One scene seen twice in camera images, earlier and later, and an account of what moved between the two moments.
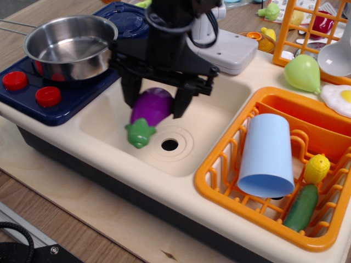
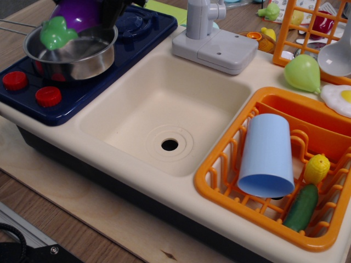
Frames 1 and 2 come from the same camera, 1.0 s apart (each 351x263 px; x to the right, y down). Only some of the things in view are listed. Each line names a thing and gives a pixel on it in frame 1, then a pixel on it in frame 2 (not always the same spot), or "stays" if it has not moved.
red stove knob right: x=48 y=96 stays
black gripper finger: x=182 y=100 → x=111 y=10
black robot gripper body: x=167 y=55 → x=108 y=4
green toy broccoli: x=271 y=12 stays
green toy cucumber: x=301 y=208 stays
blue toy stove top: x=27 y=93 stays
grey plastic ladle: x=335 y=58 stays
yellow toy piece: x=269 y=32 stays
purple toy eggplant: x=153 y=106 → x=79 y=15
